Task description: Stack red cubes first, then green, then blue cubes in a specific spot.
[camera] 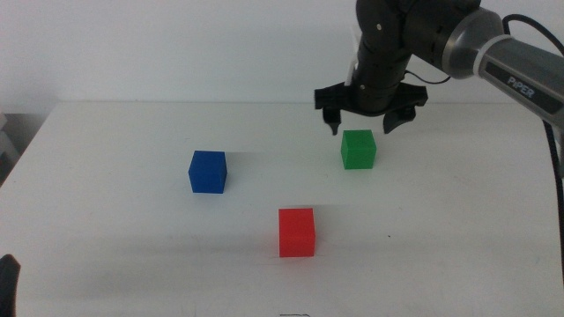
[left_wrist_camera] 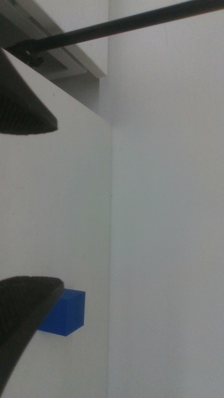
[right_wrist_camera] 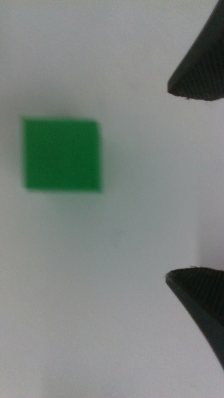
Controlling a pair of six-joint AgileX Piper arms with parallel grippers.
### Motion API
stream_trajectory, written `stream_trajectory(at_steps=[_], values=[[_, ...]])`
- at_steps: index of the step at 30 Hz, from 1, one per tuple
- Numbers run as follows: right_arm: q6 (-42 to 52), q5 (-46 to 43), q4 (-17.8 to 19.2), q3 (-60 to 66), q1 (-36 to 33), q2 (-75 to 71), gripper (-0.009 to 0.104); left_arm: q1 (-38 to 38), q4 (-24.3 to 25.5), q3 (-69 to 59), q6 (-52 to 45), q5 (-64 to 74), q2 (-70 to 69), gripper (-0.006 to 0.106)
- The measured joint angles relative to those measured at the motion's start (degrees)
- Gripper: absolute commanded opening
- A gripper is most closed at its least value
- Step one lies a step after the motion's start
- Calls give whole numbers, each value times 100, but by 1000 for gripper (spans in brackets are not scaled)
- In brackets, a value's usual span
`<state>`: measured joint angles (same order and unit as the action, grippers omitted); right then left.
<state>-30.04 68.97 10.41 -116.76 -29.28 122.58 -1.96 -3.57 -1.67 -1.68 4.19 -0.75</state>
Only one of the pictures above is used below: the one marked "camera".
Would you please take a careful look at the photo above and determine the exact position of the blue cube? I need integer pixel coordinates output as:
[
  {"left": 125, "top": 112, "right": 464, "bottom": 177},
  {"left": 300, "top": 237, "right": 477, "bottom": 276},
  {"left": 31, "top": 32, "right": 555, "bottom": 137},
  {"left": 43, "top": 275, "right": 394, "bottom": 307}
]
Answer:
[{"left": 188, "top": 150, "right": 228, "bottom": 195}]

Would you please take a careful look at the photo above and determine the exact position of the red cube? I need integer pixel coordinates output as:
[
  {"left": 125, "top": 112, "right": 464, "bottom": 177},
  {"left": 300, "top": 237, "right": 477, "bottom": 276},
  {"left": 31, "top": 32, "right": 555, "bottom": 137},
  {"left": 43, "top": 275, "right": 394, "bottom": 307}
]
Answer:
[{"left": 278, "top": 208, "right": 316, "bottom": 259}]

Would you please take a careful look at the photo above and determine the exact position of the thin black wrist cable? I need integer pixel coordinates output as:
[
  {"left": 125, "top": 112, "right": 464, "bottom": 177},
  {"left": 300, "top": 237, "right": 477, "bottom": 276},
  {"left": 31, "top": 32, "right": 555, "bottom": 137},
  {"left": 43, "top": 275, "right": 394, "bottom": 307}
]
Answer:
[{"left": 403, "top": 69, "right": 453, "bottom": 85}]

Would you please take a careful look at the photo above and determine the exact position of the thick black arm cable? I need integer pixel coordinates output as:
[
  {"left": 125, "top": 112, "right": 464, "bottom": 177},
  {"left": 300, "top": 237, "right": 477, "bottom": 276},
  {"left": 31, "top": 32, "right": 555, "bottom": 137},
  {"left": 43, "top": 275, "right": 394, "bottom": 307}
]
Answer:
[{"left": 501, "top": 13, "right": 564, "bottom": 287}]

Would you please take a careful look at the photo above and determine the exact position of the green cube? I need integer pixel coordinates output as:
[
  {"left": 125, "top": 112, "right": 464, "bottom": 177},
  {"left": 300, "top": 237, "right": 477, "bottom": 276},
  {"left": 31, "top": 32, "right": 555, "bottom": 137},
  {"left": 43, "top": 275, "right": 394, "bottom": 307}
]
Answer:
[{"left": 340, "top": 129, "right": 378, "bottom": 171}]

